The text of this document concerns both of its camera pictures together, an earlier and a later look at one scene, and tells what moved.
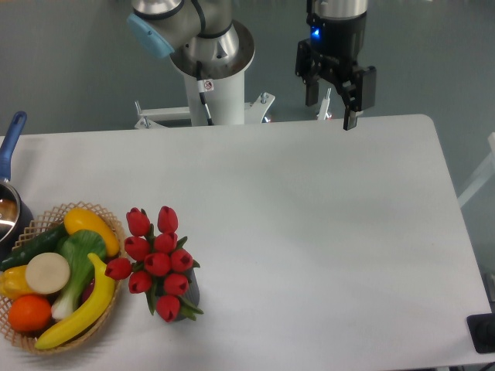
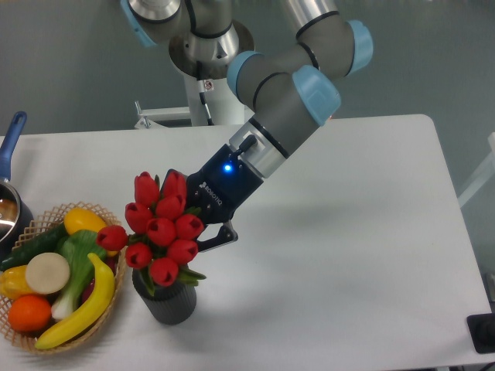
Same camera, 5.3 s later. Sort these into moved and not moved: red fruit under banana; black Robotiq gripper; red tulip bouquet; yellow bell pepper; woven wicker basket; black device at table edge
Moved: red tulip bouquet; black Robotiq gripper
Not moved: red fruit under banana; black device at table edge; yellow bell pepper; woven wicker basket
